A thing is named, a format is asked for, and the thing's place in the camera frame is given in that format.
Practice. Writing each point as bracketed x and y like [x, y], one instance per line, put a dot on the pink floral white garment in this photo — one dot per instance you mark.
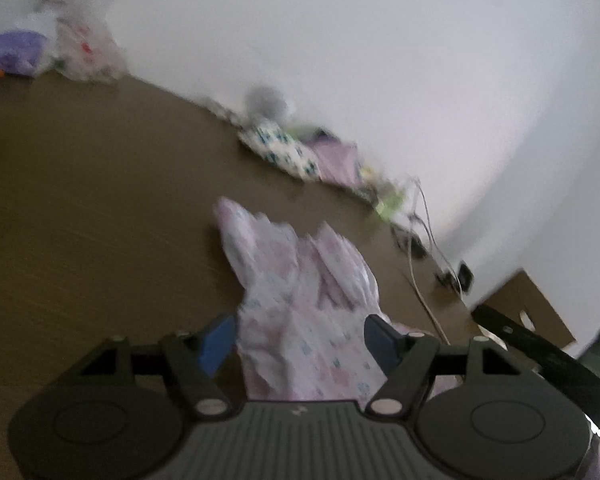
[300, 333]

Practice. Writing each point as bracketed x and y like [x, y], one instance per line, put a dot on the clear plastic bag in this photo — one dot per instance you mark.
[86, 51]

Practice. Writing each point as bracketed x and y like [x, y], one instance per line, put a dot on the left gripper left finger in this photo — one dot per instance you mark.
[190, 363]

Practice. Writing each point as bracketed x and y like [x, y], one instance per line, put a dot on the purple plastic bag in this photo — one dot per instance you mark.
[21, 52]

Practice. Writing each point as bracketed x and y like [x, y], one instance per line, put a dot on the folded lilac cloth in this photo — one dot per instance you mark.
[338, 162]

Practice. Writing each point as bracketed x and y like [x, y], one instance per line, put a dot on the green translucent box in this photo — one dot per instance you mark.
[390, 202]

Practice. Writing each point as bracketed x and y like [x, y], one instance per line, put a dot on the brown wooden chair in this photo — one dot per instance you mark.
[521, 301]

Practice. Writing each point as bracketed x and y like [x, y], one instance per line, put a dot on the white round speaker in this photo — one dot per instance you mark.
[268, 103]

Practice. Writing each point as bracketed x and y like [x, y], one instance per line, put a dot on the teal flower white pouch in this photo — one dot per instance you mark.
[275, 145]

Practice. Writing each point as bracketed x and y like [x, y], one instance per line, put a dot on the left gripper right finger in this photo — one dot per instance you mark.
[408, 364]

